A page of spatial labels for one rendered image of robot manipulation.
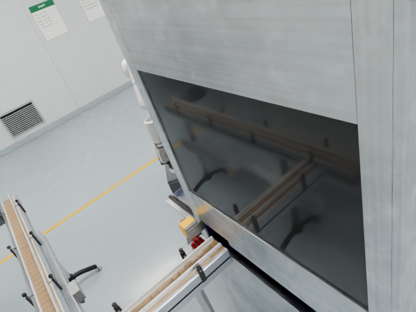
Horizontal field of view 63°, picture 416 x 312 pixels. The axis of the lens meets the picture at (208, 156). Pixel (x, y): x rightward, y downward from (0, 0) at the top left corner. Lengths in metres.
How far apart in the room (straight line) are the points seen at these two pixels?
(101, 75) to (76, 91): 0.55
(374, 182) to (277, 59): 0.29
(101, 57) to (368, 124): 6.41
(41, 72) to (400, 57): 6.28
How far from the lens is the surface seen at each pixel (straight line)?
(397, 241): 0.78
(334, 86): 0.62
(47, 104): 6.68
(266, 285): 1.54
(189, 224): 1.66
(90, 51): 6.78
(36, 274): 2.12
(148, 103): 1.34
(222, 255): 1.62
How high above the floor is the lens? 2.15
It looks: 33 degrees down
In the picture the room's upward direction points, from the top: 20 degrees counter-clockwise
